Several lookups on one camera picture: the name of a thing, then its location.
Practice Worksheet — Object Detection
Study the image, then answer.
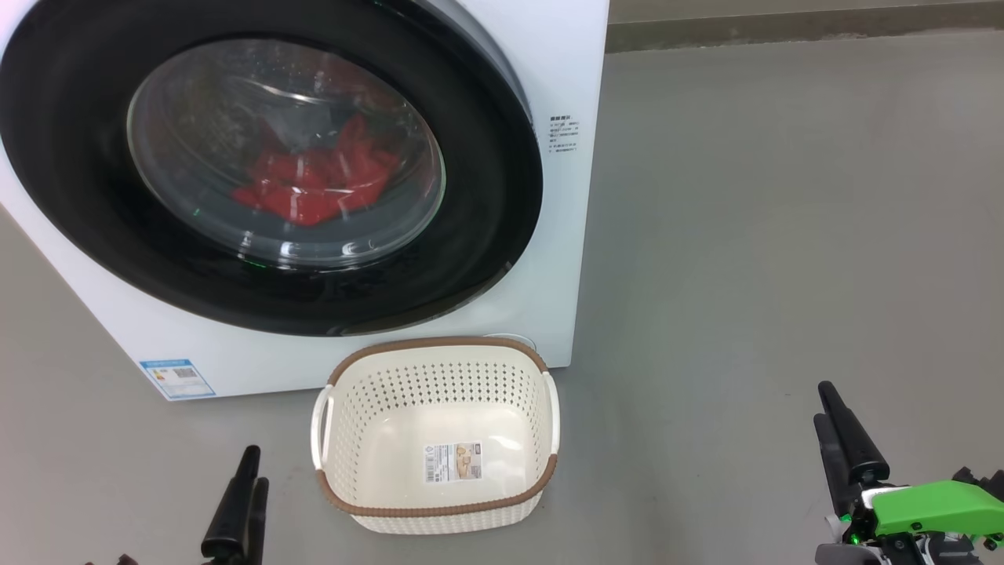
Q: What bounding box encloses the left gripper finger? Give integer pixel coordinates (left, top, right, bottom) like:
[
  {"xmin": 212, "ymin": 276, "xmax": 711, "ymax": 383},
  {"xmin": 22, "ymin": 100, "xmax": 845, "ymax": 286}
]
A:
[
  {"xmin": 239, "ymin": 477, "xmax": 270, "ymax": 565},
  {"xmin": 202, "ymin": 446, "xmax": 260, "ymax": 561}
]

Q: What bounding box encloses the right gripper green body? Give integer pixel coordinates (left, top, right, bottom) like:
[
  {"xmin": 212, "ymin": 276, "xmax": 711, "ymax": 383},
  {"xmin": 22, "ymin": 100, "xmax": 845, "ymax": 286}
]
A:
[{"xmin": 816, "ymin": 471, "xmax": 1004, "ymax": 565}]

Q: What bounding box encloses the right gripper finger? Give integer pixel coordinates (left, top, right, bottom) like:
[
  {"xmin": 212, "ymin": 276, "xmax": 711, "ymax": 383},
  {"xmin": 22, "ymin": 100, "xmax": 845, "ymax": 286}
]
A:
[
  {"xmin": 818, "ymin": 381, "xmax": 891, "ymax": 485},
  {"xmin": 813, "ymin": 414, "xmax": 862, "ymax": 517}
]

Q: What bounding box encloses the red and white garment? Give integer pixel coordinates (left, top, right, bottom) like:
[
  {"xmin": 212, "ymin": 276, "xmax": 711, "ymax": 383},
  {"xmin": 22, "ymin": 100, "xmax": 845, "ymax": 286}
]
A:
[{"xmin": 231, "ymin": 114, "xmax": 401, "ymax": 227}]

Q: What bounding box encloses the black round glass washer door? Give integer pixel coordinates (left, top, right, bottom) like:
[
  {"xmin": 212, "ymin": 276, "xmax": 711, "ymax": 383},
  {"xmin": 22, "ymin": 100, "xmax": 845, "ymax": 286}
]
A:
[{"xmin": 0, "ymin": 0, "xmax": 544, "ymax": 337}]

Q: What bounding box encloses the cream laundry basket brown rim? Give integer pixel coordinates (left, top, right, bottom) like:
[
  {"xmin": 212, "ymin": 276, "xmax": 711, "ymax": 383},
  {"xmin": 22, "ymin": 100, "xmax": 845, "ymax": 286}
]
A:
[{"xmin": 311, "ymin": 337, "xmax": 561, "ymax": 536}]

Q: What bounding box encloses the printed label sticker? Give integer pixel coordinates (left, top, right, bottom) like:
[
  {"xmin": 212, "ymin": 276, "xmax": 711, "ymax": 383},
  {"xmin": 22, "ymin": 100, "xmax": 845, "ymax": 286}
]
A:
[{"xmin": 424, "ymin": 442, "xmax": 483, "ymax": 483}]

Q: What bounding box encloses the white front-load washing machine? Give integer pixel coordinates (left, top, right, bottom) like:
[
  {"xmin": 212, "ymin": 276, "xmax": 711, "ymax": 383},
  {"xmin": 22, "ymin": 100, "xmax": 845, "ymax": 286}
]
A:
[{"xmin": 0, "ymin": 0, "xmax": 610, "ymax": 401}]

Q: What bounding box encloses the blue energy label sticker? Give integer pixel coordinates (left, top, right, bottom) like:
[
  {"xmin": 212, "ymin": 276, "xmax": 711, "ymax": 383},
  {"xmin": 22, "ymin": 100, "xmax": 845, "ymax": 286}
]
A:
[{"xmin": 140, "ymin": 359, "xmax": 216, "ymax": 399}]

